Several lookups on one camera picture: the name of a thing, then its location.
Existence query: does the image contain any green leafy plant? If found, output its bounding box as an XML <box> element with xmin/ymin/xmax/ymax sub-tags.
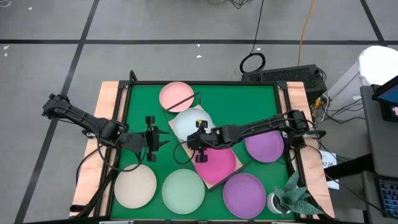
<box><xmin>272</xmin><ymin>170</ymin><xmax>325</xmax><ymax>217</ymax></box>

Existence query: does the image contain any black table frame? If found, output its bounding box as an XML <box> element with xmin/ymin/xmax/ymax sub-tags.
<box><xmin>69</xmin><ymin>70</ymin><xmax>335</xmax><ymax>224</ymax></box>

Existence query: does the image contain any grey desk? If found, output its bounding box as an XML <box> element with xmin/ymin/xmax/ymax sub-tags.
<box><xmin>359</xmin><ymin>83</ymin><xmax>398</xmax><ymax>224</ymax></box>

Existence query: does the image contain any wooden tray with wire frame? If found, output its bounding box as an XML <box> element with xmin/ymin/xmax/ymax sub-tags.
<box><xmin>163</xmin><ymin>91</ymin><xmax>252</xmax><ymax>191</ymax></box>

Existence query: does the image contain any yellow cable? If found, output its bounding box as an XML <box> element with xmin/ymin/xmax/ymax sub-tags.
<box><xmin>297</xmin><ymin>0</ymin><xmax>317</xmax><ymax>67</ymax></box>

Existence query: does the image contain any magenta plate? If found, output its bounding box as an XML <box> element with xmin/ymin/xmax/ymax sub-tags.
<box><xmin>193</xmin><ymin>147</ymin><xmax>238</xmax><ymax>185</ymax></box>

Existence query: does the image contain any black keyboard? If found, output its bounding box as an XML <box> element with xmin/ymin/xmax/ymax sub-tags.
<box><xmin>375</xmin><ymin>176</ymin><xmax>398</xmax><ymax>219</ymax></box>

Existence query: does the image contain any purple plate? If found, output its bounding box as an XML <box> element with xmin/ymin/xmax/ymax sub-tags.
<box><xmin>244</xmin><ymin>130</ymin><xmax>285</xmax><ymax>164</ymax></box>
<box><xmin>222</xmin><ymin>172</ymin><xmax>267</xmax><ymax>220</ymax></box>

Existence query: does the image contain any black monitor screen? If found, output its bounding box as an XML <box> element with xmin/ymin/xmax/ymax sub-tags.
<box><xmin>371</xmin><ymin>74</ymin><xmax>398</xmax><ymax>123</ymax></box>

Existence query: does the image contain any white plate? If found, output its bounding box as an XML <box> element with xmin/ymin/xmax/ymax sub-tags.
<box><xmin>171</xmin><ymin>107</ymin><xmax>216</xmax><ymax>142</ymax></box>

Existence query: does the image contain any white plant pot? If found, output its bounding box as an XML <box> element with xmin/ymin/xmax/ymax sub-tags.
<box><xmin>266</xmin><ymin>192</ymin><xmax>283</xmax><ymax>215</ymax></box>

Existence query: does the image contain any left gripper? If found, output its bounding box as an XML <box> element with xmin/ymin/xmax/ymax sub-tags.
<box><xmin>125</xmin><ymin>115</ymin><xmax>171</xmax><ymax>164</ymax></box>

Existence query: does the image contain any white paper sheet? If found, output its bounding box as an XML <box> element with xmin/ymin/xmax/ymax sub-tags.
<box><xmin>318</xmin><ymin>149</ymin><xmax>340</xmax><ymax>191</ymax></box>

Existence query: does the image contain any black coiled cable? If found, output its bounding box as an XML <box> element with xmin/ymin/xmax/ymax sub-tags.
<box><xmin>239</xmin><ymin>0</ymin><xmax>267</xmax><ymax>75</ymax></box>

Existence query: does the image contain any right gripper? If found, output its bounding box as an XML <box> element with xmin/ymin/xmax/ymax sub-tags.
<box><xmin>186</xmin><ymin>119</ymin><xmax>220</xmax><ymax>164</ymax></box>

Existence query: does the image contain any light pink plate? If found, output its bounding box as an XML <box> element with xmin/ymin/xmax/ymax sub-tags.
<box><xmin>159</xmin><ymin>81</ymin><xmax>195</xmax><ymax>114</ymax></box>

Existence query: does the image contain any white bin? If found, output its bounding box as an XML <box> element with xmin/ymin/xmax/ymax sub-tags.
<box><xmin>326</xmin><ymin>45</ymin><xmax>398</xmax><ymax>104</ymax></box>

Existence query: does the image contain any green table mat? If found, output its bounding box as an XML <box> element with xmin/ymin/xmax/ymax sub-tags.
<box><xmin>110</xmin><ymin>83</ymin><xmax>297</xmax><ymax>220</ymax></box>

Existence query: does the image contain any mint green plate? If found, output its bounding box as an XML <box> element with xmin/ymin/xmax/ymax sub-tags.
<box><xmin>161</xmin><ymin>168</ymin><xmax>206</xmax><ymax>216</ymax></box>

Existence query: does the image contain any black computer case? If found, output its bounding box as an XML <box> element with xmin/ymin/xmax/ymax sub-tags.
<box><xmin>241</xmin><ymin>63</ymin><xmax>328</xmax><ymax>105</ymax></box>

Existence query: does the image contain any beige plate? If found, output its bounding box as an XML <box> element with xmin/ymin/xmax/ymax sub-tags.
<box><xmin>113</xmin><ymin>163</ymin><xmax>158</xmax><ymax>210</ymax></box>

